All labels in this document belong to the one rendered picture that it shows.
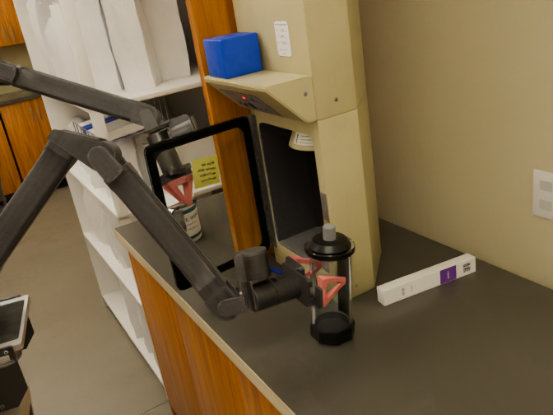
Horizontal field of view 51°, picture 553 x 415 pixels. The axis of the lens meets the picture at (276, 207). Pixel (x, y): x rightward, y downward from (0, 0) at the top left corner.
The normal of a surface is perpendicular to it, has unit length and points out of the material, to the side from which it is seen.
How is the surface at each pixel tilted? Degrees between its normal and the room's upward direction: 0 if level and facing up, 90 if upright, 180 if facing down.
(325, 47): 90
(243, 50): 90
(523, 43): 90
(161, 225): 75
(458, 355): 0
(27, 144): 90
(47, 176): 79
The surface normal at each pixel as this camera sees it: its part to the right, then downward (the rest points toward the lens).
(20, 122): 0.50, 0.25
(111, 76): 0.22, 0.42
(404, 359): -0.15, -0.92
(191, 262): 0.14, 0.09
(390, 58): -0.85, 0.31
